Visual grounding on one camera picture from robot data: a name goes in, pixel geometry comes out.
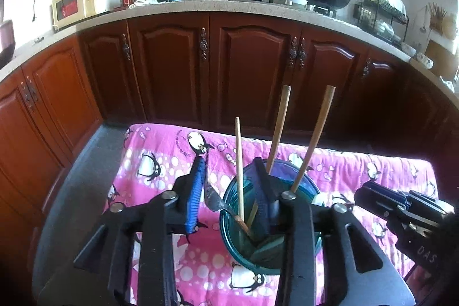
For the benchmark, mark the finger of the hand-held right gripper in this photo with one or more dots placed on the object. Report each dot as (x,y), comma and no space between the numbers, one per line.
(380,202)

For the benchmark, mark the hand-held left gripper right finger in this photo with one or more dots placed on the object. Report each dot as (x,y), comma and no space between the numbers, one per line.
(263,205)

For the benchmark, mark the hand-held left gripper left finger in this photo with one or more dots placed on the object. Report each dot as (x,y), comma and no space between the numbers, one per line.
(195,198)

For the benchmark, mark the silver spoon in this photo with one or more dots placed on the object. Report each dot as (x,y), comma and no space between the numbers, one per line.
(216,201)

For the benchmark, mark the white teal-rimmed utensil holder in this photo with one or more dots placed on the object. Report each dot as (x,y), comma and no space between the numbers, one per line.
(233,238)

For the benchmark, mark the pink penguin blanket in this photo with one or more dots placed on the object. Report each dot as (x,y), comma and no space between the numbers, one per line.
(161,162)

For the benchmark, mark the brown wooden base cabinets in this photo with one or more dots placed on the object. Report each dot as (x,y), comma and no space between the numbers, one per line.
(251,76)

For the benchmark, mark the white power strip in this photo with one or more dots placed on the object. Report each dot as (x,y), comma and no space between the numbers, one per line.
(425,60)

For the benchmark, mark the wooden cutting board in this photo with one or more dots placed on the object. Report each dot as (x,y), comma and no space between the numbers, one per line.
(443,58)

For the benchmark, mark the speckled stone kitchen countertop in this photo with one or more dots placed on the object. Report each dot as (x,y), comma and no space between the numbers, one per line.
(179,6)

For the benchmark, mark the cream microwave oven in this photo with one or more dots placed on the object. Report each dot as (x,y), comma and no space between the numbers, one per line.
(71,6)

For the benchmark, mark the dark round appliance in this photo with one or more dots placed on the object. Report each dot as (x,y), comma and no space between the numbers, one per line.
(6,44)

